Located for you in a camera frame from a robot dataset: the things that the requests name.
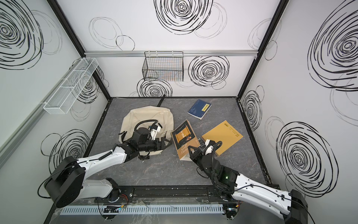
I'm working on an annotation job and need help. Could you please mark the cream canvas backpack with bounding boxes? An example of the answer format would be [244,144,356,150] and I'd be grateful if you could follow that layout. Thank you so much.
[118,106,174,160]

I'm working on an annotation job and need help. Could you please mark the black wire wall basket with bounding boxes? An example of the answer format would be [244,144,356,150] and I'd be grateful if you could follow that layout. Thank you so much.
[142,51,184,82]

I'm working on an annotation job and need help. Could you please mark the brown black cover book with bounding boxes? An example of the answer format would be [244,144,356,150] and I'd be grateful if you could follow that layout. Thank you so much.
[171,120,200,161]

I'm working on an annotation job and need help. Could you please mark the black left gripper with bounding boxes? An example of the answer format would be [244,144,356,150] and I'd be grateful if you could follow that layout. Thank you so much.
[138,137,172,152]

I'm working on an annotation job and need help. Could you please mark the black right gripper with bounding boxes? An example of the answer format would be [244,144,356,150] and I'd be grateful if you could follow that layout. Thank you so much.
[187,146,216,180]

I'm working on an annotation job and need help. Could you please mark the white mesh wall shelf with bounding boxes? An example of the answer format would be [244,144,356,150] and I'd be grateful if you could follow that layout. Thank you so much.
[43,57,99,114]

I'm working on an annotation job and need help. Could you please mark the white slotted cable duct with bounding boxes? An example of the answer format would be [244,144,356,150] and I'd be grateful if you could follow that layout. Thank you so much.
[60,204,224,215]

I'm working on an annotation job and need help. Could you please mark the dark blue book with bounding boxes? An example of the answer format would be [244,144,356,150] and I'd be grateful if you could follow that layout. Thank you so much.
[187,99,212,120]

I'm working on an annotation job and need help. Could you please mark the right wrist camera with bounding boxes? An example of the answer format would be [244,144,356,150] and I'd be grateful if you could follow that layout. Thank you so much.
[203,140,216,155]

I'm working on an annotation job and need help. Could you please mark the yellow kraft notebook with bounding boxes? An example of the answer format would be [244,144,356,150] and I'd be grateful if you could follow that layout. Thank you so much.
[202,120,243,156]

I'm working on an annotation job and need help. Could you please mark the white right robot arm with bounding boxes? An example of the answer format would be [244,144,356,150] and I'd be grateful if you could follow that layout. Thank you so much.
[188,142,309,224]

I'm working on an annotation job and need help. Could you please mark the small black calculator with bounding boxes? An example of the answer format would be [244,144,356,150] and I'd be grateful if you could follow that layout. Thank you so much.
[198,137,205,147]

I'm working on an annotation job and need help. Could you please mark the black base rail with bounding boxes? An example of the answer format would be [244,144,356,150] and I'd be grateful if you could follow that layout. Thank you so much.
[95,184,280,203]

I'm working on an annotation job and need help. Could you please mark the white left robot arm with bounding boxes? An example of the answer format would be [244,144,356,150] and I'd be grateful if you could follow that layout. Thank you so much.
[43,127,172,208]

